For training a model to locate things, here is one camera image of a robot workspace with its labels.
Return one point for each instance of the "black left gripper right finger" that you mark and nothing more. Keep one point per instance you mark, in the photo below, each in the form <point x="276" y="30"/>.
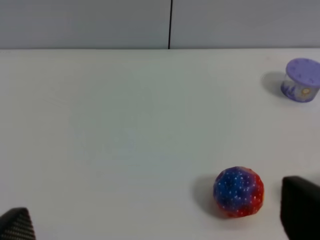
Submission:
<point x="300" y="208"/>

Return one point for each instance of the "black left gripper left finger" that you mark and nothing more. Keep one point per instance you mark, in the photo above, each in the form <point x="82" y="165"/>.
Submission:
<point x="16" y="224"/>

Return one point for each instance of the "red blue spotted ball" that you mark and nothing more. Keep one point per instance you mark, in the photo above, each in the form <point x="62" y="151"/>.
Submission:
<point x="238" y="192"/>

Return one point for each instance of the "purple lidded round container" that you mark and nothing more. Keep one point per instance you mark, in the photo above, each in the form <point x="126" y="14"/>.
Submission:
<point x="302" y="80"/>

